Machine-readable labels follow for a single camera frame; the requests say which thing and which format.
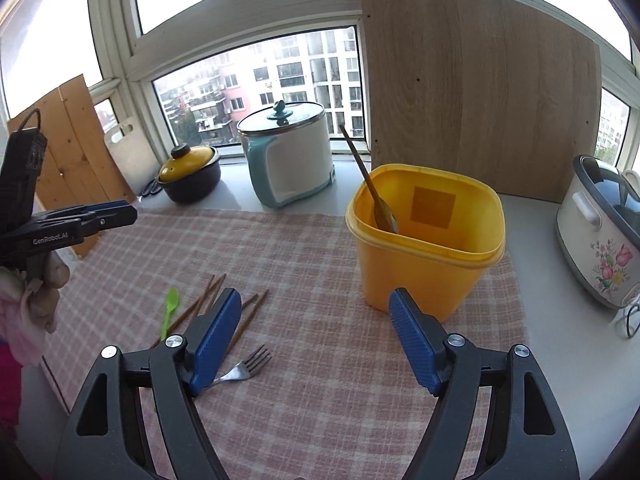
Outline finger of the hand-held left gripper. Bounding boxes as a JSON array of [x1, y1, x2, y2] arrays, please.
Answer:
[[30, 200, 138, 228], [50, 215, 103, 242]]

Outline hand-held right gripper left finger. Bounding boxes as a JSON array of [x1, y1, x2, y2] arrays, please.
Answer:
[[55, 287, 243, 480]]

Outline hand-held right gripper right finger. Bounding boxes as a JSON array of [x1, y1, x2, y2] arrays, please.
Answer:
[[389, 287, 583, 480]]

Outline metal fork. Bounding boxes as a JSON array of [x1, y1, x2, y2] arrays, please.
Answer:
[[212, 345, 273, 386]]

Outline green plastic spoon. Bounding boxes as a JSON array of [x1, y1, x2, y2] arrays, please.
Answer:
[[159, 287, 180, 343]]

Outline yellow plastic container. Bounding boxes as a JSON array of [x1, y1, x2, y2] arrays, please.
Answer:
[[346, 162, 506, 323]]

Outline person's left forearm pink sleeve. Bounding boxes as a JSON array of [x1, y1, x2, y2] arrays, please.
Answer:
[[0, 280, 48, 428]]

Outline person's left hand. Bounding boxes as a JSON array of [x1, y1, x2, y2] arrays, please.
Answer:
[[0, 252, 71, 333]]

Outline light cutting board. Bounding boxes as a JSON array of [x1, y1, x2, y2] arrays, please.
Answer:
[[103, 117, 161, 196]]

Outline pine wood panel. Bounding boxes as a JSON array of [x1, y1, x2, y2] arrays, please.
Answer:
[[7, 74, 136, 261]]

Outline black clay pot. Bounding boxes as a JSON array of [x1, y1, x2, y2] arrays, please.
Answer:
[[159, 159, 222, 205]]

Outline yellow pot lid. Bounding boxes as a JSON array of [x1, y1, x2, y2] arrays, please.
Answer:
[[157, 144, 217, 183]]

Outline pink checked cloth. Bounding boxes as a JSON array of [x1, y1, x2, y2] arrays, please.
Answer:
[[42, 207, 531, 480]]

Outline white teal pot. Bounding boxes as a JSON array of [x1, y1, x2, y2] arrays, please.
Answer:
[[239, 110, 337, 209]]

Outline wooden spoon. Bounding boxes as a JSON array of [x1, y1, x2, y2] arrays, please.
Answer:
[[339, 124, 399, 234]]

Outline glass lid teal knob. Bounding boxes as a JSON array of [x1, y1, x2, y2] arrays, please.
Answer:
[[237, 100, 327, 136]]

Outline white floral slow cooker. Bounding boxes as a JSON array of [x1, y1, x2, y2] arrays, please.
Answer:
[[556, 154, 640, 309]]

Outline apartment buildings outside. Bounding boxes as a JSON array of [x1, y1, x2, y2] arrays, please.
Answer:
[[152, 25, 363, 148]]

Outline slow cooker glass lid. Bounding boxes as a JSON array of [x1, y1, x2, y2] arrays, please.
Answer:
[[580, 155, 640, 221]]

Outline large wooden board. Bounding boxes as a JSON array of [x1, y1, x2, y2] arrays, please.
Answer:
[[359, 0, 602, 205]]

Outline white window frame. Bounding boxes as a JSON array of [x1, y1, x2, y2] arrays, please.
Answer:
[[0, 0, 640, 161]]

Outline black wire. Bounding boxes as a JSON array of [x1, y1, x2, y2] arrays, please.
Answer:
[[620, 295, 640, 341]]

